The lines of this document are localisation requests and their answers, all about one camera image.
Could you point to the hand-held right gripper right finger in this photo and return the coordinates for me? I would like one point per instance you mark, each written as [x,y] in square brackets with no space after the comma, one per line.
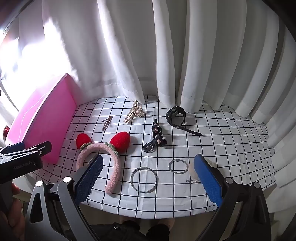
[208,180]

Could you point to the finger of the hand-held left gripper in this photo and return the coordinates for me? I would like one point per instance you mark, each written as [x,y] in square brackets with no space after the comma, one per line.
[16,146]
[42,147]

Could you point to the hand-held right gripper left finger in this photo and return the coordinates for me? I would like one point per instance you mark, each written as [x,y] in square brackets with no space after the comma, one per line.
[90,178]

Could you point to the pink strawberry plush headband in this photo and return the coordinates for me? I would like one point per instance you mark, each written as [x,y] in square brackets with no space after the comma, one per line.
[115,166]

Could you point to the pink plastic tub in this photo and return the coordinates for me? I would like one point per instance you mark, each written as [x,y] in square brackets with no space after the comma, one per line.
[41,115]

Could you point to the large silver bangle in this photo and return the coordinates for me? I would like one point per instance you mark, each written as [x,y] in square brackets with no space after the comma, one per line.
[143,167]

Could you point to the black digital wristwatch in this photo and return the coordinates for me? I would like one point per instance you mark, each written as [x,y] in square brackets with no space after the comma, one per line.
[175,112]

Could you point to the person's left hand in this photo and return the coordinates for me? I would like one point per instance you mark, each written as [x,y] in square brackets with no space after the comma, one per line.
[12,220]

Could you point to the red bottle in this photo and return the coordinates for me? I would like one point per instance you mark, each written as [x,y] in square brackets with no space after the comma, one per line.
[5,132]

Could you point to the small silver hoop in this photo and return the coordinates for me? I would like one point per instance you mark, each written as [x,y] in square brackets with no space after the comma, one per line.
[177,160]

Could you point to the white black-grid tablecloth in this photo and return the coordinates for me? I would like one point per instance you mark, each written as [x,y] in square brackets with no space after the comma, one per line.
[208,139]

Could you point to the gold hair claw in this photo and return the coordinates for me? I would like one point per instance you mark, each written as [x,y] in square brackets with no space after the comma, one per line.
[133,112]

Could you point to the white curtain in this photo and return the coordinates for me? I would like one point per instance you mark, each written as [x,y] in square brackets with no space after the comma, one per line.
[138,46]

